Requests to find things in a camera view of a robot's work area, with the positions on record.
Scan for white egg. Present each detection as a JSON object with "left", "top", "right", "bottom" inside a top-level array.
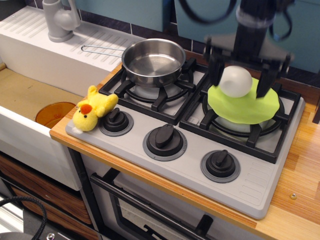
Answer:
[{"left": 218, "top": 65, "right": 253, "bottom": 98}]

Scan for black braided cable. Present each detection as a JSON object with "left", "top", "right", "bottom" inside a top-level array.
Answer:
[
  {"left": 0, "top": 196, "right": 48, "bottom": 240},
  {"left": 177, "top": 0, "right": 237, "bottom": 25}
]

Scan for grey toy faucet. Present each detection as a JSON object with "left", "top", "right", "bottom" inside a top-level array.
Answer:
[{"left": 42, "top": 0, "right": 81, "bottom": 43}]

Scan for black left stove knob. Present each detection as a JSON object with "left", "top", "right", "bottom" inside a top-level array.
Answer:
[{"left": 99, "top": 107, "right": 134, "bottom": 137}]

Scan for silver metal pan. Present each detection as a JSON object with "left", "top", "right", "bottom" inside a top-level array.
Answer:
[{"left": 81, "top": 38, "right": 186, "bottom": 88}]

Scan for oven door with handle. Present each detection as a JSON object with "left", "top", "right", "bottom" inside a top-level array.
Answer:
[{"left": 89, "top": 168, "right": 214, "bottom": 240}]

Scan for black right stove knob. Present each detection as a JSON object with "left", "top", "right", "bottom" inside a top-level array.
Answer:
[{"left": 200, "top": 149, "right": 241, "bottom": 184}]

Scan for black braided cable bottom left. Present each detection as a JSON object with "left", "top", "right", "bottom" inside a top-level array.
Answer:
[{"left": 0, "top": 196, "right": 48, "bottom": 240}]

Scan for green plate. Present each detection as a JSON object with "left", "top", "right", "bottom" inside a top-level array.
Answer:
[{"left": 207, "top": 78, "right": 280, "bottom": 125}]

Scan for black stove knob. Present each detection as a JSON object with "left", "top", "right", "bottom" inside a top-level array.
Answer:
[
  {"left": 142, "top": 123, "right": 188, "bottom": 162},
  {"left": 200, "top": 149, "right": 241, "bottom": 184},
  {"left": 99, "top": 107, "right": 134, "bottom": 137}
]

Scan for white toy sink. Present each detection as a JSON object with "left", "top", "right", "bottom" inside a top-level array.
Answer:
[{"left": 0, "top": 6, "right": 139, "bottom": 191}]

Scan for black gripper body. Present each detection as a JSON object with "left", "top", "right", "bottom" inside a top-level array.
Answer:
[{"left": 203, "top": 24, "right": 294, "bottom": 73}]

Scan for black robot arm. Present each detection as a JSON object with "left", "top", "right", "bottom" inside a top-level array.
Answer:
[{"left": 204, "top": 0, "right": 293, "bottom": 98}]

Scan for wooden drawer fronts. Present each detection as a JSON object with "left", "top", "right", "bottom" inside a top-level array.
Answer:
[{"left": 0, "top": 152, "right": 99, "bottom": 240}]

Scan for black burner grate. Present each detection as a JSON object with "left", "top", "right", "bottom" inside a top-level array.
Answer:
[
  {"left": 179, "top": 75, "right": 305, "bottom": 164},
  {"left": 99, "top": 58, "right": 208, "bottom": 125}
]

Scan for black left burner grate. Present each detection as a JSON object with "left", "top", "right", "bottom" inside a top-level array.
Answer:
[{"left": 99, "top": 58, "right": 208, "bottom": 125}]

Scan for black right burner grate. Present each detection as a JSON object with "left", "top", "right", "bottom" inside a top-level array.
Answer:
[{"left": 179, "top": 75, "right": 305, "bottom": 164}]

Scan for orange plastic cup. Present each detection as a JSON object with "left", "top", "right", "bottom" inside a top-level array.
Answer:
[{"left": 35, "top": 101, "right": 76, "bottom": 129}]

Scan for black middle stove knob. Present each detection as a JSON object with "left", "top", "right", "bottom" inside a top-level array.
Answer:
[{"left": 142, "top": 123, "right": 188, "bottom": 162}]

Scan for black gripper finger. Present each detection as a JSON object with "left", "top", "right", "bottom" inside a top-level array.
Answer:
[
  {"left": 256, "top": 66, "right": 282, "bottom": 99},
  {"left": 208, "top": 56, "right": 225, "bottom": 87}
]

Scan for yellow stuffed duck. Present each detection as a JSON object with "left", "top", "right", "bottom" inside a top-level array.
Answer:
[{"left": 72, "top": 85, "right": 119, "bottom": 134}]

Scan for grey toy stove top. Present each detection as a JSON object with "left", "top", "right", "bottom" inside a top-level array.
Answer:
[{"left": 65, "top": 59, "right": 305, "bottom": 219}]

